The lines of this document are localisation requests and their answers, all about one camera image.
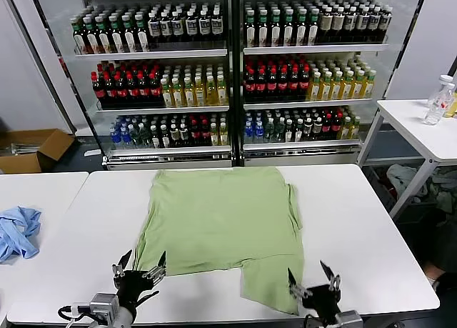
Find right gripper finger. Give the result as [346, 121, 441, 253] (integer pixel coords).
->
[320, 259, 342, 293]
[287, 268, 308, 299]

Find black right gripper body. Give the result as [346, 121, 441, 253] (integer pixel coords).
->
[301, 284, 342, 325]

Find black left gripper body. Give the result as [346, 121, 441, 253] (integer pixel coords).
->
[113, 269, 161, 315]

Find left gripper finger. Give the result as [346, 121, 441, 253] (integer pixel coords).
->
[112, 249, 132, 280]
[142, 250, 168, 280]

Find light green t-shirt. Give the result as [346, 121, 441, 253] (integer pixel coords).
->
[132, 166, 306, 315]

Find dark storage crate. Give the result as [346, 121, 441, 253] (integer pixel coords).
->
[366, 165, 397, 213]

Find crumpled light blue cloth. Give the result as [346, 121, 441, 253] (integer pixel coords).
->
[0, 205, 43, 264]

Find white cooler shelf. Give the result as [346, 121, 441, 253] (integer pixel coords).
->
[243, 44, 389, 55]
[243, 98, 374, 110]
[96, 105, 230, 114]
[74, 49, 228, 59]
[106, 145, 232, 161]
[243, 140, 361, 157]

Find grey white garment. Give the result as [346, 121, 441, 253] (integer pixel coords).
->
[386, 163, 428, 204]

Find grey green garment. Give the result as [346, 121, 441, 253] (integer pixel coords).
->
[428, 170, 457, 214]

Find brown cardboard box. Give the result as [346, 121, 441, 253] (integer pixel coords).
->
[0, 128, 76, 174]

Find silver metal parts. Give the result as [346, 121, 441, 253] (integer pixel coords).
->
[9, 141, 44, 154]

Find white side table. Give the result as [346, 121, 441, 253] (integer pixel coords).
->
[356, 98, 457, 222]

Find glass cooler door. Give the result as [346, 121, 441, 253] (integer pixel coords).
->
[358, 0, 428, 164]
[6, 0, 108, 164]

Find beverage display cooler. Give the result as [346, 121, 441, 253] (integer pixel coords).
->
[30, 0, 393, 171]

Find clear plastic water bottle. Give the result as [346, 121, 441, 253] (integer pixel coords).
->
[423, 74, 456, 126]

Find green cap tea bottle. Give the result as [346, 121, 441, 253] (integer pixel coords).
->
[282, 8, 296, 46]
[256, 9, 270, 47]
[269, 9, 283, 47]
[122, 14, 137, 53]
[96, 16, 111, 54]
[72, 19, 86, 54]
[135, 14, 150, 52]
[244, 9, 257, 47]
[295, 8, 308, 46]
[84, 16, 99, 54]
[109, 15, 124, 54]
[307, 8, 320, 46]

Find blue label dark bottle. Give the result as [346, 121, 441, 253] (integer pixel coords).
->
[147, 12, 161, 43]
[198, 9, 211, 42]
[171, 11, 186, 42]
[379, 6, 392, 42]
[368, 6, 381, 42]
[344, 6, 358, 43]
[184, 9, 199, 42]
[159, 11, 174, 43]
[356, 6, 369, 42]
[210, 9, 224, 41]

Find beige label dark bottle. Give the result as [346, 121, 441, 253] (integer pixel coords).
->
[331, 6, 345, 43]
[319, 6, 333, 43]

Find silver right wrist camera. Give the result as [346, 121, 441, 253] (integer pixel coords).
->
[335, 309, 365, 328]

